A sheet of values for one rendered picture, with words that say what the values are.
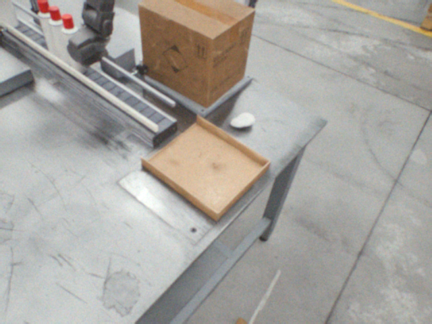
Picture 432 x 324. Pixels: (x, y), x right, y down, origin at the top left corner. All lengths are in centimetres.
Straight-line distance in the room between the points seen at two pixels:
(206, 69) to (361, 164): 153
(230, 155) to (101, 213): 43
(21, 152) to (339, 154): 188
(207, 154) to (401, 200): 152
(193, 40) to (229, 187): 47
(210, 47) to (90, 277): 72
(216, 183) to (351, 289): 110
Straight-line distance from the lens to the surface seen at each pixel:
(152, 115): 124
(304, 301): 191
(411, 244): 230
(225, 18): 126
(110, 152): 120
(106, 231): 104
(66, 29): 135
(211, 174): 113
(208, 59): 119
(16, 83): 150
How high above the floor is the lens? 171
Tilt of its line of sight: 50 degrees down
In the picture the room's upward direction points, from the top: 7 degrees clockwise
